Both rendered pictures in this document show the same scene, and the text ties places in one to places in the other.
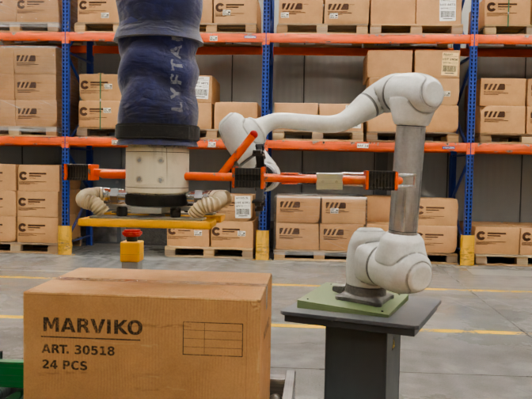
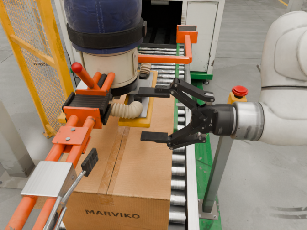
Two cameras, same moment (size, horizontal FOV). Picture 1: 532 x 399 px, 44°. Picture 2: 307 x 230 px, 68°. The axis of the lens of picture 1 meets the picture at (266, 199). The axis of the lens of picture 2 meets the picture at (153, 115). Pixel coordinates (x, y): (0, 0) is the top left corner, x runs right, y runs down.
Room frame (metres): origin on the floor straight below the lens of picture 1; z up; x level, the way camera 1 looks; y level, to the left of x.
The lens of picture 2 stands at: (1.96, -0.40, 1.58)
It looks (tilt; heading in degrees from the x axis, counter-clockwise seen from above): 39 degrees down; 91
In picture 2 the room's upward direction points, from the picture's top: straight up
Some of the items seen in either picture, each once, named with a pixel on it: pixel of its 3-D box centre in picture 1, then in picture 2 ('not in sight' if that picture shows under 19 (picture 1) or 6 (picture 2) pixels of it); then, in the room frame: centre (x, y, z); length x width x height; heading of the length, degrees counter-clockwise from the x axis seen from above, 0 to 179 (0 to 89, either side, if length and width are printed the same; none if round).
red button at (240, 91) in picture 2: (131, 235); (239, 92); (2.33, 0.47, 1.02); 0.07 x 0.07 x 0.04
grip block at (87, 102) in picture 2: (248, 177); (88, 108); (1.79, 0.05, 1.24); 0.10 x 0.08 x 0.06; 176
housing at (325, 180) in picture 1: (328, 181); (51, 184); (1.78, -0.17, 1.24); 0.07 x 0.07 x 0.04; 86
